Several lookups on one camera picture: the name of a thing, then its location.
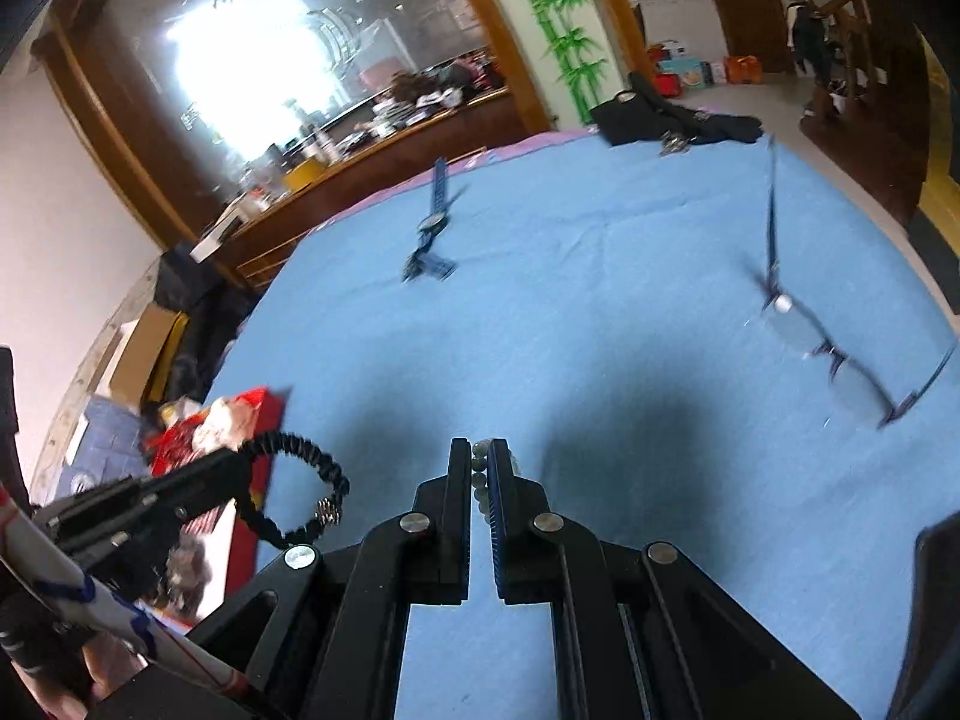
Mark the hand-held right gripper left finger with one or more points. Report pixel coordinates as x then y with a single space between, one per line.
459 510

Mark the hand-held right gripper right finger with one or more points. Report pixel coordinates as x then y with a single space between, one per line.
499 540

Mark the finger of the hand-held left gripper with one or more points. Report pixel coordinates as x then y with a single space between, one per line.
199 476

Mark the red box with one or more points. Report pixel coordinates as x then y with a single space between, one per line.
247 540

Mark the person's left hand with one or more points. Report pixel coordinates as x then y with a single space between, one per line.
105 679

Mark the white floral hair scrunchie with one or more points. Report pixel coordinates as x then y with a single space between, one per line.
221 420

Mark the blue patterned box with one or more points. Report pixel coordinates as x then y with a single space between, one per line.
97 435

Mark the brown cardboard box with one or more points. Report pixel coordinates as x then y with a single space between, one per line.
154 349

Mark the blue table cloth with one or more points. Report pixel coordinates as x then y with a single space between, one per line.
600 300

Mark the yellow box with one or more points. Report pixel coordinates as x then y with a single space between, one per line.
304 174

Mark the wooden counter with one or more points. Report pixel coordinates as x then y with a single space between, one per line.
360 165

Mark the counter clutter pile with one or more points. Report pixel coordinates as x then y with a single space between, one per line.
405 101

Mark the black cloth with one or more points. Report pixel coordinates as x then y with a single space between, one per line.
660 120

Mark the wooden framed glass partition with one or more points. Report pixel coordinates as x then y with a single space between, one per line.
300 30

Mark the pile of coloured packages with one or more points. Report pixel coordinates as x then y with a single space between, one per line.
682 75

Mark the wooden stair railing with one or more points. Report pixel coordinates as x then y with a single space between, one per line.
862 37

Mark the thin frame eyeglasses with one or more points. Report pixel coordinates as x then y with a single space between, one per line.
784 305

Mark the green bamboo wall decal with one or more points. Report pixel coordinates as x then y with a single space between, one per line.
559 22

